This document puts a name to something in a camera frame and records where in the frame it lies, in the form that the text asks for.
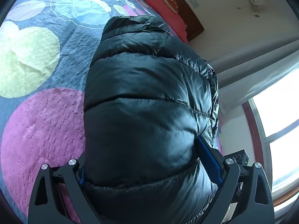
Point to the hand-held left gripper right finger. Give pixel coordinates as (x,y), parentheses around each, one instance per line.
(210,161)

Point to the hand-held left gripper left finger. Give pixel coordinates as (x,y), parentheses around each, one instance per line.
(73,175)

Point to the black puffer jacket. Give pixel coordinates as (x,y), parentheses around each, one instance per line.
(144,121)

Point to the polka dot bedspread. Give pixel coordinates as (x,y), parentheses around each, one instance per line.
(46,121)

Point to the grey curtain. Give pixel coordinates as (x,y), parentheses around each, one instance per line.
(245,63)

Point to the wooden headboard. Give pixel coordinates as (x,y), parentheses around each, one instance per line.
(189,18)

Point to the red pillow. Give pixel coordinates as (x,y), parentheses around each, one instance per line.
(168,14)

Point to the embroidered orange cushion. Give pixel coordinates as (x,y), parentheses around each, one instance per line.
(168,0)

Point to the white wall plate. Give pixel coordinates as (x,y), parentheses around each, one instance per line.
(194,2)

